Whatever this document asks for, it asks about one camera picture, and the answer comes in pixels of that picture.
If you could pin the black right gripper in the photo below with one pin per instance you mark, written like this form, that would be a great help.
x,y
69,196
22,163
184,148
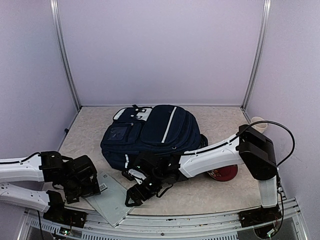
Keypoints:
x,y
131,193

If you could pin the pale green thin book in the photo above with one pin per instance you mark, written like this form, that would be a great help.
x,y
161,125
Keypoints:
x,y
110,203

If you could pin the navy blue student backpack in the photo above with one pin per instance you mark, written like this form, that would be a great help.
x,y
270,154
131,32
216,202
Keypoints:
x,y
162,129

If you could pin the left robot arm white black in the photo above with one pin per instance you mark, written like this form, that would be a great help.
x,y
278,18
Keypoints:
x,y
75,177

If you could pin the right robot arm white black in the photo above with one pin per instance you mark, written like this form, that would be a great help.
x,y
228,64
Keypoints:
x,y
248,146

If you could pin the red floral plate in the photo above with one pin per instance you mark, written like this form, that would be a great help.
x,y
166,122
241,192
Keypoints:
x,y
224,174

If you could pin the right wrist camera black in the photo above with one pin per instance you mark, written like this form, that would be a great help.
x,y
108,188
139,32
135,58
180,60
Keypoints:
x,y
134,175

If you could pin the aluminium front rail frame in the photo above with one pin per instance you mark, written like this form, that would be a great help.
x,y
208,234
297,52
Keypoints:
x,y
212,226

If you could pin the aluminium corner post left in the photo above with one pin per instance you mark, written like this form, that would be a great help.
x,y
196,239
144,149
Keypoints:
x,y
63,53

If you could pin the aluminium corner post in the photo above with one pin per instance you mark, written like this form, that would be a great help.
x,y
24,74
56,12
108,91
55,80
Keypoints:
x,y
63,53
258,53

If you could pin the aluminium corner post right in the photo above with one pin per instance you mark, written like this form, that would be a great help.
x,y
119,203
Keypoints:
x,y
258,53

